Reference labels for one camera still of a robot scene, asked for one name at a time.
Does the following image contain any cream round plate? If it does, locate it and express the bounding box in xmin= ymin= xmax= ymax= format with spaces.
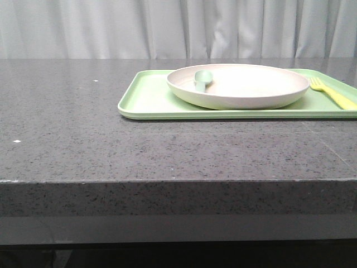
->
xmin=167 ymin=64 xmax=310 ymax=110

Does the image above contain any yellow plastic fork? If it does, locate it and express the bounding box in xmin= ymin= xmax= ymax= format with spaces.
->
xmin=309 ymin=77 xmax=356 ymax=110

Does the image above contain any light green serving tray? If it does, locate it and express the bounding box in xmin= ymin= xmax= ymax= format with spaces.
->
xmin=118 ymin=70 xmax=356 ymax=120

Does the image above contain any pale green spoon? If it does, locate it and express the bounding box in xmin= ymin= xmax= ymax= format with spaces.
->
xmin=194 ymin=70 xmax=213 ymax=93

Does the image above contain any white pleated curtain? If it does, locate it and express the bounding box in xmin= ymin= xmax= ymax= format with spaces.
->
xmin=1 ymin=1 xmax=356 ymax=59

